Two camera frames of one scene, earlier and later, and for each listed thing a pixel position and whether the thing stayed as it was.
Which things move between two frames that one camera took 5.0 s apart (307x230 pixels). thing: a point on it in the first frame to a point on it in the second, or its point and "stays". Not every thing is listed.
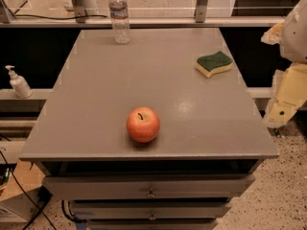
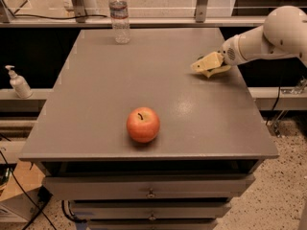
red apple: x=143 y=125 stays
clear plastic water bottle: x=119 y=12 stays
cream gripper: x=296 y=35 to x=228 y=53
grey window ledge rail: x=145 y=22 stays
